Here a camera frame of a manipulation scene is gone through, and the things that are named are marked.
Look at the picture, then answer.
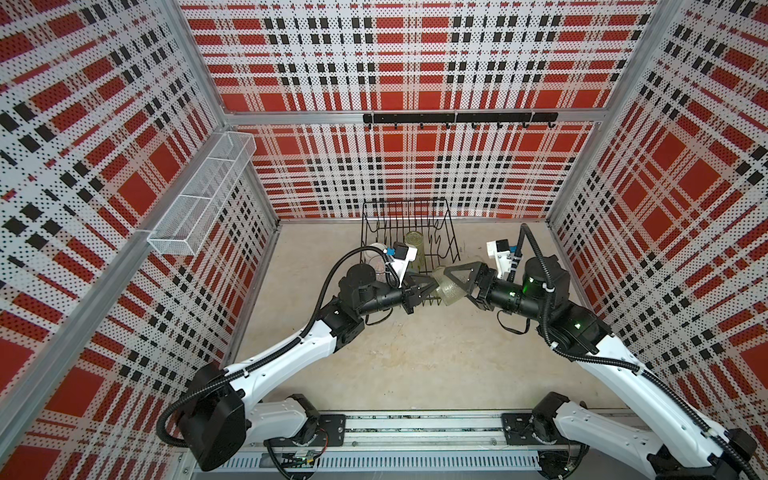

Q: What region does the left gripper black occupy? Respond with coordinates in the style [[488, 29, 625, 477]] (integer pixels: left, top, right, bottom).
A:
[[357, 272, 441, 317]]

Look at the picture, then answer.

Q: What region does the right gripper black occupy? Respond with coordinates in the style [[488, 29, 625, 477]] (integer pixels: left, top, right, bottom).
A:
[[443, 265, 545, 327]]

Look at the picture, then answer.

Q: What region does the pale green glass cup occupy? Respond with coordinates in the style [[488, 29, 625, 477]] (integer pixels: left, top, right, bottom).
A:
[[432, 266, 467, 306]]

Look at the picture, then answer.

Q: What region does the black wire dish rack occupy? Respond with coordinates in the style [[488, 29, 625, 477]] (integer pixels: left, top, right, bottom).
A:
[[361, 197, 461, 275]]

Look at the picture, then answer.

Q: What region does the green patterned glass cup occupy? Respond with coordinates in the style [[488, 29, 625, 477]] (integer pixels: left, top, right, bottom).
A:
[[405, 230, 427, 273]]

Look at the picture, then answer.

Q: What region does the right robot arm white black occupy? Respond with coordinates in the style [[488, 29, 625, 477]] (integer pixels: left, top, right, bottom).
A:
[[435, 256, 758, 479]]

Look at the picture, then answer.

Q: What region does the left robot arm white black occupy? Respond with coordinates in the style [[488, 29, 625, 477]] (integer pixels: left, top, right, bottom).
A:
[[156, 264, 438, 471]]

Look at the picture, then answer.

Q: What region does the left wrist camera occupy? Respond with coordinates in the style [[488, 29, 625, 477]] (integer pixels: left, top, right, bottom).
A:
[[385, 242, 415, 287]]

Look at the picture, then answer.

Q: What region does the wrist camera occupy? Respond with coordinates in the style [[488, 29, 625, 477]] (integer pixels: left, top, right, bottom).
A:
[[385, 242, 415, 287], [486, 239, 521, 282]]

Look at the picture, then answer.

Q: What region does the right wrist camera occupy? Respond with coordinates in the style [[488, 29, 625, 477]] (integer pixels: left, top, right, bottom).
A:
[[486, 239, 521, 282]]

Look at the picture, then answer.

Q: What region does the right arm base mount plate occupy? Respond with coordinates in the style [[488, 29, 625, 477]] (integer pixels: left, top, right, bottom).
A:
[[501, 411, 579, 448]]

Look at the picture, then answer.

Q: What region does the black wall hook rail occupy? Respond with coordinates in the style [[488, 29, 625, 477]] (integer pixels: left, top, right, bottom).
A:
[[362, 111, 559, 126]]

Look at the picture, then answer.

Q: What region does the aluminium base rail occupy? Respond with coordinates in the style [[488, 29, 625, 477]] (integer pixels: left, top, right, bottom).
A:
[[173, 410, 673, 478]]

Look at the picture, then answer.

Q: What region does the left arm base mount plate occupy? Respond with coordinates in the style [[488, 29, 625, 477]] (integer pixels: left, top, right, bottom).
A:
[[270, 414, 347, 448]]

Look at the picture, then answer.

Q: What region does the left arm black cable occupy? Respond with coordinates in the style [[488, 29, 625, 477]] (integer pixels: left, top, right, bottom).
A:
[[155, 244, 391, 448]]

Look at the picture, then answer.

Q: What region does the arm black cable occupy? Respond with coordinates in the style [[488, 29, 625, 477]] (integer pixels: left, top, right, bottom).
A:
[[515, 223, 763, 480], [155, 244, 391, 448]]

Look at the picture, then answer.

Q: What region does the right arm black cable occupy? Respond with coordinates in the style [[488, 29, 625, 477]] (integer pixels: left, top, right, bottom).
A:
[[515, 223, 763, 480]]

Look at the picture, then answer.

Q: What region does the white mesh wall basket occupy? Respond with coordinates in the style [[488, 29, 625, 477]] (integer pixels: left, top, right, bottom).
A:
[[148, 131, 255, 256]]

